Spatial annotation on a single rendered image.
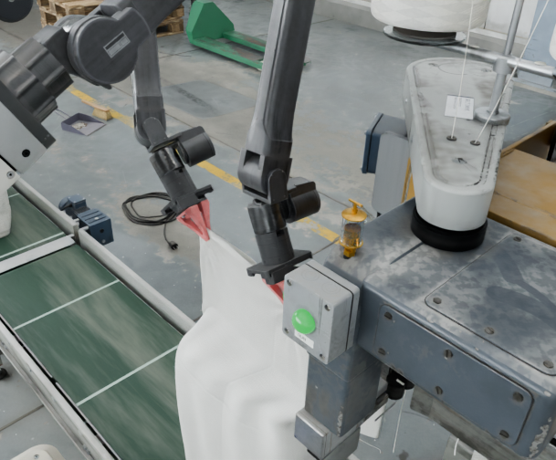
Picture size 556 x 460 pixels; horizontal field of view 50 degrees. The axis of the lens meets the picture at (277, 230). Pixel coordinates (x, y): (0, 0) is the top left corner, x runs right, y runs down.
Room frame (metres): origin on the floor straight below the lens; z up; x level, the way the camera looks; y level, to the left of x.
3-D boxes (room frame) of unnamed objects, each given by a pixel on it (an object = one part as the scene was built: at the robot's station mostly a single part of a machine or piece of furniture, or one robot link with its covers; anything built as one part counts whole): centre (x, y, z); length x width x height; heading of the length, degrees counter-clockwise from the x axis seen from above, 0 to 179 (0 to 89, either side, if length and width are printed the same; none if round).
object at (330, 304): (0.52, -0.05, 1.28); 0.08 x 0.05 x 0.09; 45
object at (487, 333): (0.54, -0.23, 1.21); 0.30 x 0.25 x 0.30; 45
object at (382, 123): (1.03, -0.20, 1.25); 0.10 x 0.08 x 0.12; 160
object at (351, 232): (0.57, -0.09, 1.37); 0.03 x 0.02 x 0.03; 45
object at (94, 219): (2.14, 0.85, 0.35); 0.30 x 0.15 x 0.15; 45
